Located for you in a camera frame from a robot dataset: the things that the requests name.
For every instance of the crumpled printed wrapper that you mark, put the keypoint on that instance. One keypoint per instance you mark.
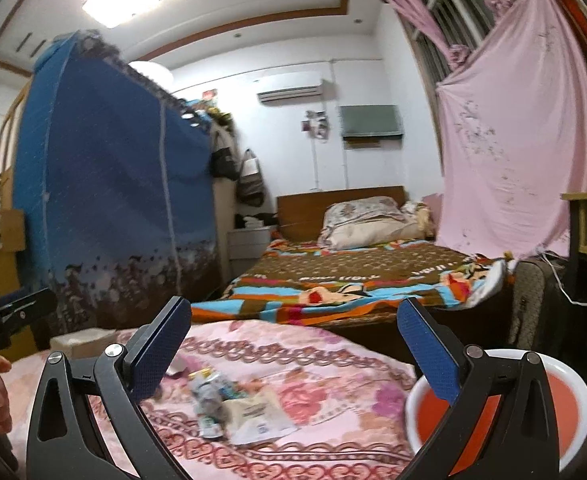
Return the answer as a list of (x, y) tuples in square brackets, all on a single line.
[(213, 400)]

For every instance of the wooden bed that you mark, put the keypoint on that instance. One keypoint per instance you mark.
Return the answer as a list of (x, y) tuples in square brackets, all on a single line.
[(303, 210)]

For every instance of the pink floral blanket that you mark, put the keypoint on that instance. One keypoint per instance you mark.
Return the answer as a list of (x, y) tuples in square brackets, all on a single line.
[(298, 360)]

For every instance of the pink tied curtain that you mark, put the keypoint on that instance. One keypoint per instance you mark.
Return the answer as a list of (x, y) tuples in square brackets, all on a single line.
[(413, 10)]

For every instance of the orange basin with white rim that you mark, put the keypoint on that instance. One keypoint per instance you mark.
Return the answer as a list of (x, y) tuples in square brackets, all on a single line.
[(563, 390)]

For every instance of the white flat packet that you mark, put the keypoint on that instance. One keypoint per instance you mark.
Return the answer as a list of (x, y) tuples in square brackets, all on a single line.
[(258, 412)]

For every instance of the white cardboard box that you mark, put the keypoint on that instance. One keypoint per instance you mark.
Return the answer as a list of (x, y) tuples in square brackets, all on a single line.
[(85, 342)]

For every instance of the pink hanging sheet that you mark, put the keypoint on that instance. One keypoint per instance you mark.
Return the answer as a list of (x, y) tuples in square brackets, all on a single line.
[(513, 135)]

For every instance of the black handbag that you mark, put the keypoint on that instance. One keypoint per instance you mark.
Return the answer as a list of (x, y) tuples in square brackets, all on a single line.
[(223, 160)]

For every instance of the white round lampshade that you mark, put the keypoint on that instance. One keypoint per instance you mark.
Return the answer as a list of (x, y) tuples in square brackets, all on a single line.
[(153, 76)]

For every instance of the grey-green wall panel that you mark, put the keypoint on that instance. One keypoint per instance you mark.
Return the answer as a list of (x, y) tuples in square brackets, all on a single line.
[(371, 120)]

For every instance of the floral pillow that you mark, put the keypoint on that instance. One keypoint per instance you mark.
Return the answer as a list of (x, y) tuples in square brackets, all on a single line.
[(363, 220)]

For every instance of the yellowish pillow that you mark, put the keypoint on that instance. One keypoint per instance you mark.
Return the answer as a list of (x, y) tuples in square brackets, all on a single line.
[(418, 215)]

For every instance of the blue fabric wardrobe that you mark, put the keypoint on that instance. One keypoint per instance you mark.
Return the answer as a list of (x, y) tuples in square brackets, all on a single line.
[(113, 185)]

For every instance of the white nightstand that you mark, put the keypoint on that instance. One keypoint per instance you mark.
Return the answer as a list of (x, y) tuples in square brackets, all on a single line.
[(246, 250)]

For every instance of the colourful cartoon blanket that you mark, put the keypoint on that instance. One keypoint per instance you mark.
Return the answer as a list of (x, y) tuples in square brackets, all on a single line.
[(348, 265)]

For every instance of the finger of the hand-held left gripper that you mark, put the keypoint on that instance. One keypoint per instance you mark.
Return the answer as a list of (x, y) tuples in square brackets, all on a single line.
[(18, 307)]

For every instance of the white air conditioner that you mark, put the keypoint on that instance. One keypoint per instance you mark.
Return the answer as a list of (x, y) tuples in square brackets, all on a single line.
[(291, 91)]

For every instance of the black items on nightstand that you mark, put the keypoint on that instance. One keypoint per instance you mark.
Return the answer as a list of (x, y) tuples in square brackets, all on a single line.
[(253, 220)]

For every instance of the wall ornaments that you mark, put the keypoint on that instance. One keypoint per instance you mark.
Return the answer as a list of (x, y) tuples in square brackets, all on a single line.
[(316, 125)]

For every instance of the checkered suitcase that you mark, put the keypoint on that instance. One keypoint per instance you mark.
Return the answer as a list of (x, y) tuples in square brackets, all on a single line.
[(533, 305)]

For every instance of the beige cabinet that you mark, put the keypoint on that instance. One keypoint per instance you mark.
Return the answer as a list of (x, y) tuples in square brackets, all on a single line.
[(222, 230)]

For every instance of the person's left hand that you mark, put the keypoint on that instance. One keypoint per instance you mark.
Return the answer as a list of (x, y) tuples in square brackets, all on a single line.
[(0, 395)]

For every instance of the grey handbag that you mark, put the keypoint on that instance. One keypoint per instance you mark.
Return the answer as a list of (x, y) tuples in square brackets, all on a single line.
[(251, 180)]

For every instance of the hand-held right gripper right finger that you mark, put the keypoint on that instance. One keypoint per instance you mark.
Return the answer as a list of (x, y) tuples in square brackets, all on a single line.
[(431, 355)]

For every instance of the wooden desk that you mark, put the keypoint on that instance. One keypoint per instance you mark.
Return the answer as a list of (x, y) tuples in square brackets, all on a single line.
[(586, 197)]

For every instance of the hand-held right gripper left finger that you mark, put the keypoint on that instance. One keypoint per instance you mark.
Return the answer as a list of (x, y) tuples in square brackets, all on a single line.
[(161, 355)]

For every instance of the clutter atop cabinet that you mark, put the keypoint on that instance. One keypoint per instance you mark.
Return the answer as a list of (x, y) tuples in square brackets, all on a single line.
[(211, 110)]

